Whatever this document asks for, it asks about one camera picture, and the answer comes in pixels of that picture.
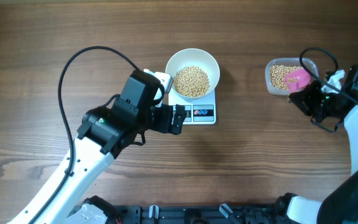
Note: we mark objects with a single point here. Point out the clear plastic container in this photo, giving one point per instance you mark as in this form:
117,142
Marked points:
310,65

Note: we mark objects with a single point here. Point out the soybeans in bowl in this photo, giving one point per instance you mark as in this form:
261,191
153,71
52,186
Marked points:
191,81

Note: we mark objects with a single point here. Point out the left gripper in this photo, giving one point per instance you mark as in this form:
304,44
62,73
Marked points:
167,112

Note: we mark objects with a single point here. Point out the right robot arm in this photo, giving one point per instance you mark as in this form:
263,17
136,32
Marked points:
341,206

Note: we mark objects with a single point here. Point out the white digital kitchen scale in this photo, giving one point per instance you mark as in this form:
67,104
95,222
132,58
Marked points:
198,111

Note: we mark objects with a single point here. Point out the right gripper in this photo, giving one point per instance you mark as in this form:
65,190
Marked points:
302,99

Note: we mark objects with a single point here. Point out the white bowl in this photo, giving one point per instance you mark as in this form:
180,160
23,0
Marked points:
198,58

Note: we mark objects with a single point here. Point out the soybeans in scoop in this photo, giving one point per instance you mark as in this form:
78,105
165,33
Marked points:
292,80

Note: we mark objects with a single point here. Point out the yellow soybeans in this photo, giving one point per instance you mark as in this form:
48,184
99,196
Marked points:
278,74

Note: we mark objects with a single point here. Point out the pink measuring scoop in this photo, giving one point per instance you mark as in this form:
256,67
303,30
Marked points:
303,77

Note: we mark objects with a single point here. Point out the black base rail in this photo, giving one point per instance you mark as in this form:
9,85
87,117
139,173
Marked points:
183,215

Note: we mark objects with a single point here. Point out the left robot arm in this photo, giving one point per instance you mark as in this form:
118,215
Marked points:
102,135

